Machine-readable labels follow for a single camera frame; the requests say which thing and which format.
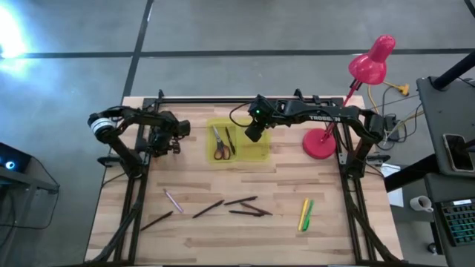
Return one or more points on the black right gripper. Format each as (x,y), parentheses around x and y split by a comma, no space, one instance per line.
(263,111)

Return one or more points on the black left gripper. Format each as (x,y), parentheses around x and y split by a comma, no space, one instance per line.
(161,135)

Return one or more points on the slim black pen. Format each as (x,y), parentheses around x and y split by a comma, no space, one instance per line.
(230,140)

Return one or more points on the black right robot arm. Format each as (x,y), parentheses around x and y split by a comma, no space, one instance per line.
(323,118)

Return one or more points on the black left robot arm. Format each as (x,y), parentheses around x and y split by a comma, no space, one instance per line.
(118,148)

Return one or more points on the yellow-green plastic supply box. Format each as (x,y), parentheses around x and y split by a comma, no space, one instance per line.
(256,152)

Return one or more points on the pink purple pen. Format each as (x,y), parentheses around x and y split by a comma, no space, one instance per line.
(173,200)

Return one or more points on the red desk lamp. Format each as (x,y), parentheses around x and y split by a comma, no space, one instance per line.
(323,144)

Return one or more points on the dark brown pen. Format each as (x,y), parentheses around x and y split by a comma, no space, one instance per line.
(208,209)
(245,213)
(240,201)
(256,208)
(156,220)

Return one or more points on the yellow highlighter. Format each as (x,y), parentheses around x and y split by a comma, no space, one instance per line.
(303,215)

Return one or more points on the green highlighter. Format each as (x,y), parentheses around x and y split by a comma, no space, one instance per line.
(307,217)

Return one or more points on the black power adapter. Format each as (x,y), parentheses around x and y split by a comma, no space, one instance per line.
(391,122)

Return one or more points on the black device with blue light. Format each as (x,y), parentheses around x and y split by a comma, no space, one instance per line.
(15,163)

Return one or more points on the dark grey side desk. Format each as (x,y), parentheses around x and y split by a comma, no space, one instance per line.
(441,111)

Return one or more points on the white mug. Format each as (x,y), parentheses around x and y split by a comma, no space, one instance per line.
(421,203)

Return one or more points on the black stand pole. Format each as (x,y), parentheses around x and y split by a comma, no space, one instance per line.
(454,70)

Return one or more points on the black smartphone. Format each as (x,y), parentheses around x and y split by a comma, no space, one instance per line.
(457,152)

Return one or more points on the black keyboard green keys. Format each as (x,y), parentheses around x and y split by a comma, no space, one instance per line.
(458,222)

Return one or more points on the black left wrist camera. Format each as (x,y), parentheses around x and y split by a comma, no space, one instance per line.
(184,128)

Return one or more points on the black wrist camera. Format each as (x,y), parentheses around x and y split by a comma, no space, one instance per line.
(254,133)
(184,128)

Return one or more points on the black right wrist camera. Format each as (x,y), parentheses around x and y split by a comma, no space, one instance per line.
(254,133)

